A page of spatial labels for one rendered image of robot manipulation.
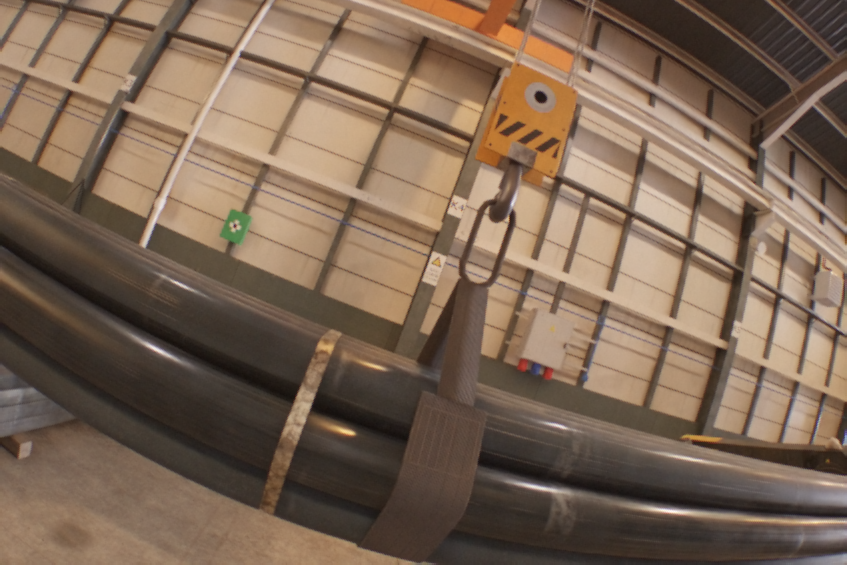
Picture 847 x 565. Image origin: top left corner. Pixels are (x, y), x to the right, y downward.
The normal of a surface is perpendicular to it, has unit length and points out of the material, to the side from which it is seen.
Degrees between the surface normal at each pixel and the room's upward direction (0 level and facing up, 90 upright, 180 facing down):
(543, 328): 90
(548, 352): 90
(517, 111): 90
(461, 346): 52
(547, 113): 90
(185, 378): 57
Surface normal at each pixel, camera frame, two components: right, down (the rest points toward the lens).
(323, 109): 0.14, -0.13
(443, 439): 0.29, -0.57
